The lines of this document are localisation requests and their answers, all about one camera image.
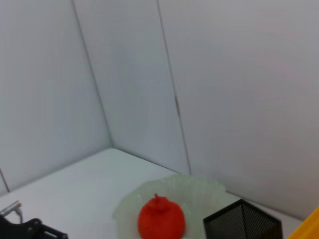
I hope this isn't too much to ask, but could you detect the yellow plastic storage bin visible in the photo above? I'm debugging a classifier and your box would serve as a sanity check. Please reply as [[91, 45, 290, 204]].
[[286, 206, 319, 239]]

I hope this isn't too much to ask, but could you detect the black mesh pen holder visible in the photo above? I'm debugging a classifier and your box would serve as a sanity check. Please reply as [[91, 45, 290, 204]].
[[202, 199, 284, 239]]

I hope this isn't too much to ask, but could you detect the left gripper connector cable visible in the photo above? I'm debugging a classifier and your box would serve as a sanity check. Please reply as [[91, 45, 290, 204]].
[[0, 200, 24, 224]]

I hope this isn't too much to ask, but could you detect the red-orange toy orange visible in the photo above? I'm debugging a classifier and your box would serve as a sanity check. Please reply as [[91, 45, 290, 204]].
[[138, 193, 186, 239]]

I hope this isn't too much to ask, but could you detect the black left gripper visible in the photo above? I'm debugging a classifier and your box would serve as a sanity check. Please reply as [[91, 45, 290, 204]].
[[0, 214, 69, 239]]

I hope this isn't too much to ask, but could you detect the translucent green fruit plate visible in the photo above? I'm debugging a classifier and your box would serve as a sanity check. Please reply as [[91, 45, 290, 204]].
[[113, 173, 228, 239]]

